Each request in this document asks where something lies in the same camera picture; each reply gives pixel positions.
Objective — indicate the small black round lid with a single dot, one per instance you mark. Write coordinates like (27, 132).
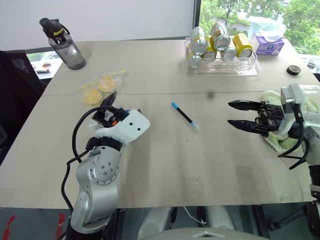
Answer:
(293, 70)

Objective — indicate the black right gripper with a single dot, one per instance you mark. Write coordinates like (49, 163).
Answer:
(271, 115)

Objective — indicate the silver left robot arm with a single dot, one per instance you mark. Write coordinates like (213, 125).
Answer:
(100, 172)

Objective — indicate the purple tissue box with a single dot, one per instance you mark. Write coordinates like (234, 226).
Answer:
(267, 46)

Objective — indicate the grey robot torso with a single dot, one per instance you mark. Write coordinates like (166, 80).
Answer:
(212, 235)

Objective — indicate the grey robot leg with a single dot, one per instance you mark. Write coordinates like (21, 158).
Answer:
(218, 217)
(153, 222)

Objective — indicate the clear plastic tray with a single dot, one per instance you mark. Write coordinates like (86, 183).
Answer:
(225, 70)

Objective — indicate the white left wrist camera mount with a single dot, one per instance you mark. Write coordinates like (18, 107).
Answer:
(130, 125)

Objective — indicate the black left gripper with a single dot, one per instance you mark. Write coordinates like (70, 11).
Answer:
(107, 117)

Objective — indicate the black pen with blue ends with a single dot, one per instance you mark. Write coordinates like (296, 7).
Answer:
(185, 115)

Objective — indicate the clear bag of yellow snacks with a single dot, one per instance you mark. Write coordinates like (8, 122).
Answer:
(107, 83)

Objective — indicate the grey water bottle black lid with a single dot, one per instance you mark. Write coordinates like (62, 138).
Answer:
(68, 53)

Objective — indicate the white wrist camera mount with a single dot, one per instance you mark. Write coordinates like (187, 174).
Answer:
(290, 96)
(130, 125)

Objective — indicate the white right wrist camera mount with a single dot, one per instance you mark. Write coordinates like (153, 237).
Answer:
(290, 96)

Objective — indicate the green towel cloth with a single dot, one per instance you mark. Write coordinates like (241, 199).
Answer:
(270, 96)

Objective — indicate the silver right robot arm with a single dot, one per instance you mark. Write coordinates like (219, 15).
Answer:
(312, 140)

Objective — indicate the dark window frame post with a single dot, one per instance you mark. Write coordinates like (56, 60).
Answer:
(197, 17)

